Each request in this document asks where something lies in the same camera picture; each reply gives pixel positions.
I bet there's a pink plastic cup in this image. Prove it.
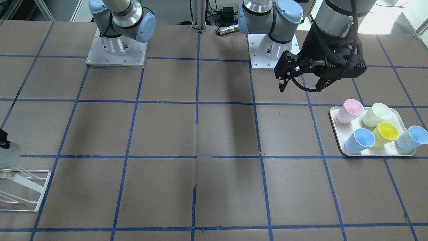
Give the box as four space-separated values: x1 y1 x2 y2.
336 99 365 124

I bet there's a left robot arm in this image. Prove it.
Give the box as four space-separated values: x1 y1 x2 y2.
237 0 376 92

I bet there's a yellow plastic cup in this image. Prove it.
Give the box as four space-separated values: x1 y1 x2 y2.
372 122 400 147

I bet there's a silver metal cylinder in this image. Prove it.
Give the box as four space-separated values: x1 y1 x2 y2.
216 24 239 36

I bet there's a white wire cup rack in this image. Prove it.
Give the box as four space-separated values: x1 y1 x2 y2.
0 169 51 212

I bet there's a cream plastic cup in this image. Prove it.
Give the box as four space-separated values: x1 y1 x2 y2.
362 103 392 128

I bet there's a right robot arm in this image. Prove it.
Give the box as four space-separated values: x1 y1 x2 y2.
1 0 154 156

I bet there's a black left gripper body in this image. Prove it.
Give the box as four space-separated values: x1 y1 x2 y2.
274 24 335 81

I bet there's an aluminium frame post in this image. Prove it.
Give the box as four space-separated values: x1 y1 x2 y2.
190 0 207 32

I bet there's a cream plastic tray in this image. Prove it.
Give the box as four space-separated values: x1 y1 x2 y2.
329 106 416 157

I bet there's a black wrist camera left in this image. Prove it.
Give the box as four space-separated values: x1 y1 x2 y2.
324 44 367 79

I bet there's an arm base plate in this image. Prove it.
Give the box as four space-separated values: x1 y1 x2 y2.
247 34 300 70
86 29 147 67

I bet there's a blue cup tray edge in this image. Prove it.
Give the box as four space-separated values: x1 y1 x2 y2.
395 126 428 150

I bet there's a translucent white plastic cup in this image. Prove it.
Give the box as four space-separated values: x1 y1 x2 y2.
0 142 21 170

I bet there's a blue cup front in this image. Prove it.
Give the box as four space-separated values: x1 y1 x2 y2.
344 128 376 154

